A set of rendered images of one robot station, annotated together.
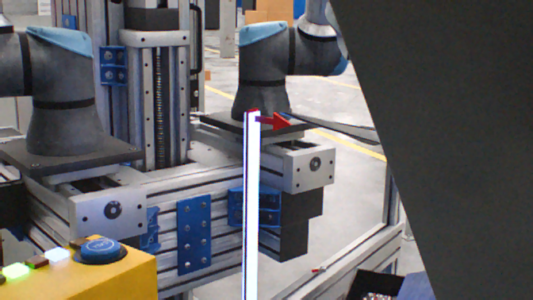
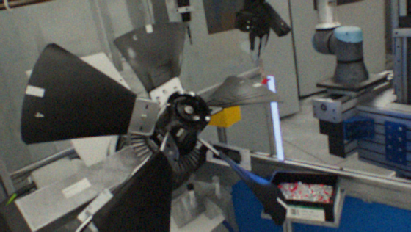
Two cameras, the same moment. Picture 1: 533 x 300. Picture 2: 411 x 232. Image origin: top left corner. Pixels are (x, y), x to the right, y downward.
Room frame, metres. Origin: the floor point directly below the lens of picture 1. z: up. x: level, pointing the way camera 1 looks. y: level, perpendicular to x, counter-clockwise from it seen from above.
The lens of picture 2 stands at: (0.77, -1.16, 1.46)
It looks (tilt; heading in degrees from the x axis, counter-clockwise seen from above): 17 degrees down; 98
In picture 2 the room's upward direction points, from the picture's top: 10 degrees counter-clockwise
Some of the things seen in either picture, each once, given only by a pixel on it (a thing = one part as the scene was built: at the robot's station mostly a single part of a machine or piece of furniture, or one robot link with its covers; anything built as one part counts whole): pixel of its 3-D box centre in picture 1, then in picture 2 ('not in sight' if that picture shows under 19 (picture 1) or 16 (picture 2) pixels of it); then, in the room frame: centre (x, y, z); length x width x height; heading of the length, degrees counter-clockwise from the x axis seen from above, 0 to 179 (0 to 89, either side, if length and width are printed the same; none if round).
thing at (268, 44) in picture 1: (265, 49); not in sight; (1.46, 0.01, 1.20); 0.13 x 0.12 x 0.14; 92
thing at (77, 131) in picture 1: (65, 121); (350, 68); (1.14, 0.40, 1.09); 0.15 x 0.15 x 0.10
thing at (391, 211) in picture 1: (394, 179); not in sight; (1.22, -0.27, 0.96); 0.03 x 0.03 x 0.20; 55
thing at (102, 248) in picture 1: (101, 251); not in sight; (0.58, 0.18, 1.08); 0.04 x 0.04 x 0.02
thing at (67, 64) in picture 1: (57, 61); (347, 42); (1.14, 0.41, 1.20); 0.13 x 0.12 x 0.14; 117
